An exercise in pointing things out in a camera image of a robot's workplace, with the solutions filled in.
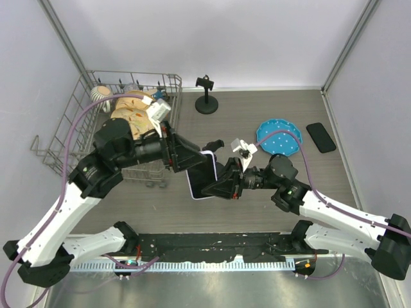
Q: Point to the blue polka dot plate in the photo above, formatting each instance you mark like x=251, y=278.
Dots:
x=279, y=136

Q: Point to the grey wire dish rack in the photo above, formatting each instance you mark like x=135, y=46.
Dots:
x=81, y=143

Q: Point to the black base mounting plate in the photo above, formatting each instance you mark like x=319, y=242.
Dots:
x=218, y=248

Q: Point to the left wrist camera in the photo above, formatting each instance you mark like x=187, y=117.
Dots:
x=155, y=113

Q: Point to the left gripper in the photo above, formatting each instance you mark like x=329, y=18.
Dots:
x=186, y=157

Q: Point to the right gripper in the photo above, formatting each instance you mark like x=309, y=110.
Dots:
x=230, y=186

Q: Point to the white cable duct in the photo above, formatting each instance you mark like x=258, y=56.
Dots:
x=105, y=265

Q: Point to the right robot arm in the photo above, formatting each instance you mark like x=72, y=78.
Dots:
x=326, y=224

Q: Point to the rear yellow bird plate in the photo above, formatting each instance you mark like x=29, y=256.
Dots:
x=137, y=103

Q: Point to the clear glass in rack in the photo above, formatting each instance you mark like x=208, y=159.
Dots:
x=130, y=87

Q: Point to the black phone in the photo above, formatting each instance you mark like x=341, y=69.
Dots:
x=321, y=137

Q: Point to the striped white mug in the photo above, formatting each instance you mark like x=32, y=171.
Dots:
x=100, y=92

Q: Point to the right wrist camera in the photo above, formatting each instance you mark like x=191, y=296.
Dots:
x=245, y=151

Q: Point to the blue ceramic cup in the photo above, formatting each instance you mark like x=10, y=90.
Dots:
x=157, y=94

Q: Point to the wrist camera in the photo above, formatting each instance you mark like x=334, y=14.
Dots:
x=245, y=151
x=155, y=113

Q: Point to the black phone stand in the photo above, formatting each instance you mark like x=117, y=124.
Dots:
x=206, y=104
x=213, y=146

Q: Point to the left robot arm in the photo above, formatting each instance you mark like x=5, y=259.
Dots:
x=45, y=255

